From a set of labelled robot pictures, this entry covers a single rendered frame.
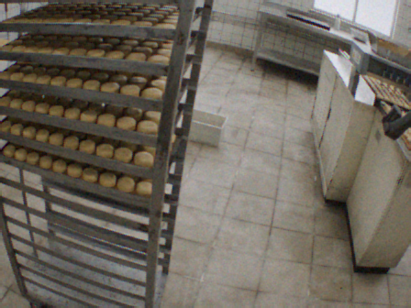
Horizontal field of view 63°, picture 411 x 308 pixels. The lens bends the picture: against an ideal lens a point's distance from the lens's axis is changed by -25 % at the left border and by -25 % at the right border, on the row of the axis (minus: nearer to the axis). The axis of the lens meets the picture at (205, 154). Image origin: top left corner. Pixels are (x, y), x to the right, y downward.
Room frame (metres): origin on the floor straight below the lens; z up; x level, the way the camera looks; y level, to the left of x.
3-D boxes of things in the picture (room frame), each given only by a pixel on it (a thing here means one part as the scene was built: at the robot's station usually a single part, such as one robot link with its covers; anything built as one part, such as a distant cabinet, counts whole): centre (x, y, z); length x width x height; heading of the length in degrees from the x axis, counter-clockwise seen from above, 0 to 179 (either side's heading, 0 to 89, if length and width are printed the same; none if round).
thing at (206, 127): (2.95, 0.05, 0.08); 0.30 x 0.22 x 0.16; 81
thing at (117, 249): (1.28, 0.39, 0.24); 0.64 x 0.03 x 0.03; 88
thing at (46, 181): (1.28, 0.39, 0.51); 0.64 x 0.03 x 0.03; 88
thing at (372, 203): (1.90, -1.19, 0.45); 0.70 x 0.34 x 0.90; 178
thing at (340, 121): (2.88, -1.23, 0.42); 1.28 x 0.72 x 0.84; 178
